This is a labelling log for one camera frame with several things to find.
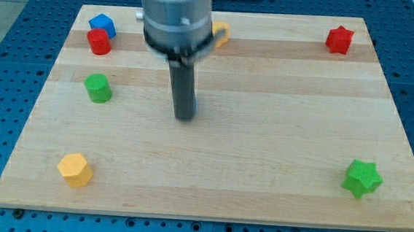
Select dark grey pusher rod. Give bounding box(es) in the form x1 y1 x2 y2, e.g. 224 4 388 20
169 61 197 121

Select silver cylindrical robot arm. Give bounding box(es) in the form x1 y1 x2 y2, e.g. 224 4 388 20
141 0 227 121

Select yellow block behind arm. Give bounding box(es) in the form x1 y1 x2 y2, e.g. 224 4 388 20
211 21 230 48

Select blue cube block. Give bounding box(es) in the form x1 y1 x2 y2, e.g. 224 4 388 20
89 14 117 39

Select green cylinder block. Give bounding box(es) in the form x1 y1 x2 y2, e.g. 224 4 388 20
85 73 113 104

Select red cylinder block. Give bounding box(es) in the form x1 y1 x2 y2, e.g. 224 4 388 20
86 28 112 55

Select wooden board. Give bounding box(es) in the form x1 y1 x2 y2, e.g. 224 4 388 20
0 4 414 232

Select yellow hexagon block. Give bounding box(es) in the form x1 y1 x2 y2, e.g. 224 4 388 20
58 152 93 188

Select red star block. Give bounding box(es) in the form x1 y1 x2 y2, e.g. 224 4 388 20
325 26 354 55

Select green star block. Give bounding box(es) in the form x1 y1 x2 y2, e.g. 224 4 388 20
341 159 384 199

